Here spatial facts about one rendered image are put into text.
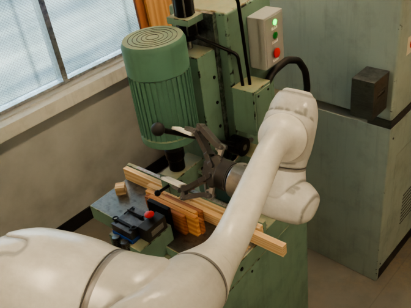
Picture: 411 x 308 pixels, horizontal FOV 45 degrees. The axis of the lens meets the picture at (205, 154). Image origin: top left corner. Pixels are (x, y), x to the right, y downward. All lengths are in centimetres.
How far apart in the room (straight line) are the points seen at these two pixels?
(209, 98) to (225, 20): 23
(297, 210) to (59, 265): 57
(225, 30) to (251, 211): 71
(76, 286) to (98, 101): 236
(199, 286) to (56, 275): 17
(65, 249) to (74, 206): 243
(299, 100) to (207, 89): 49
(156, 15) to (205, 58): 146
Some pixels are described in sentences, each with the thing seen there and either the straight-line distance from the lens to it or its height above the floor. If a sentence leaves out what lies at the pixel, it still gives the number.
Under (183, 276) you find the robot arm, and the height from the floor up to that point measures 152.
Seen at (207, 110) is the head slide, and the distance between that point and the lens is 150.
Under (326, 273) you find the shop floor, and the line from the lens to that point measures 266.
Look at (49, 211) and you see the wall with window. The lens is 301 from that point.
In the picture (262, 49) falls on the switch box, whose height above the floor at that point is 139.
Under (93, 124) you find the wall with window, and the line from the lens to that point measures 297.
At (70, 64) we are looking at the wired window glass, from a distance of 288.
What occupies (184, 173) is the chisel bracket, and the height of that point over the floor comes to 107.
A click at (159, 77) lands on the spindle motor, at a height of 143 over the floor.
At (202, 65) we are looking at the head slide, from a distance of 144.
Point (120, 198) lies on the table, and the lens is 179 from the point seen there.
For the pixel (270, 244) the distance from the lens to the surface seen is 148.
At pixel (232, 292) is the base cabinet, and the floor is 69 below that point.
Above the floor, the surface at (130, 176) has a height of 92.
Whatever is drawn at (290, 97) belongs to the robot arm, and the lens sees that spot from 105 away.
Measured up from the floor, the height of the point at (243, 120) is 120.
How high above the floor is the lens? 198
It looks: 34 degrees down
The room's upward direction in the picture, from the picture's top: 9 degrees counter-clockwise
